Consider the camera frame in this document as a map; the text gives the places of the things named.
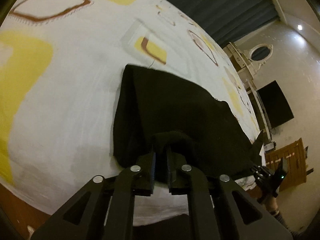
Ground white patterned bed sheet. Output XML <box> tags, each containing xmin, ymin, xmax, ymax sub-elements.
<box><xmin>1</xmin><ymin>0</ymin><xmax>259</xmax><ymax>214</ymax></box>

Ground person's right hand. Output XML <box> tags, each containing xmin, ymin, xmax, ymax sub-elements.
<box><xmin>264</xmin><ymin>196</ymin><xmax>286</xmax><ymax>225</ymax></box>

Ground black wall television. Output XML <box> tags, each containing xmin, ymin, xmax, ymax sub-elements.
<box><xmin>257</xmin><ymin>80</ymin><xmax>294</xmax><ymax>129</ymax></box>

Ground dark teal curtain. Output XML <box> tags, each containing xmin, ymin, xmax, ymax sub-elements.
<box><xmin>167</xmin><ymin>0</ymin><xmax>279</xmax><ymax>48</ymax></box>

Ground brown wooden cabinet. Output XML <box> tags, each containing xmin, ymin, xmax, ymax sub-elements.
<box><xmin>265</xmin><ymin>138</ymin><xmax>307</xmax><ymax>191</ymax></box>

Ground black pants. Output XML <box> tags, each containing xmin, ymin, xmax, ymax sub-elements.
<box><xmin>113</xmin><ymin>64</ymin><xmax>262</xmax><ymax>183</ymax></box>

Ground white vanity with oval mirror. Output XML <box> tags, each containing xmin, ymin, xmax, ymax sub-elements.
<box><xmin>223</xmin><ymin>42</ymin><xmax>273</xmax><ymax>142</ymax></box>

